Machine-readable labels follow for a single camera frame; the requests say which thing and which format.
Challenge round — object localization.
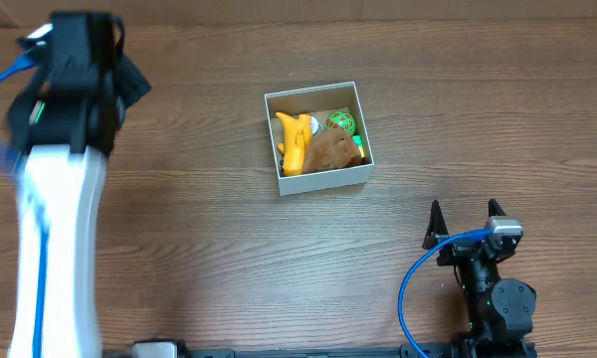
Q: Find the white cardboard box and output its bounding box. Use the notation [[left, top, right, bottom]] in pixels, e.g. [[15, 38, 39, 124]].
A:
[[265, 82, 375, 196]]

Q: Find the colourful puzzle cube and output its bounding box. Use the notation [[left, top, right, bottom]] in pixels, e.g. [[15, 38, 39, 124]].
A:
[[352, 135, 366, 160]]

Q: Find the white wooden rattle drum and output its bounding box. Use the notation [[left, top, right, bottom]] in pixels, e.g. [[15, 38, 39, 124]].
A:
[[310, 116, 322, 136]]

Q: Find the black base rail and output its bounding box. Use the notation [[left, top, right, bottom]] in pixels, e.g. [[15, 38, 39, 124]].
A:
[[101, 338, 537, 358]]

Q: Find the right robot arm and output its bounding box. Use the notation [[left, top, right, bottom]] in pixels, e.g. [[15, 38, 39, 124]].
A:
[[423, 199, 537, 358]]

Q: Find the green number ball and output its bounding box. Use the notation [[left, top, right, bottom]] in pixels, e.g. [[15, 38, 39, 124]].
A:
[[324, 110, 357, 136]]

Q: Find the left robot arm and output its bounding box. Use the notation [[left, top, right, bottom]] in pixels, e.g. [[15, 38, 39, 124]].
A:
[[8, 55, 151, 357]]

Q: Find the yellow rubber duck toy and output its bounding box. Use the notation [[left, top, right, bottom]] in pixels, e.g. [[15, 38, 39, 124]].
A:
[[276, 111, 313, 176]]

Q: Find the brown plush toy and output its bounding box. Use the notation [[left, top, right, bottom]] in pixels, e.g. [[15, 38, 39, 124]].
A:
[[302, 128, 362, 174]]

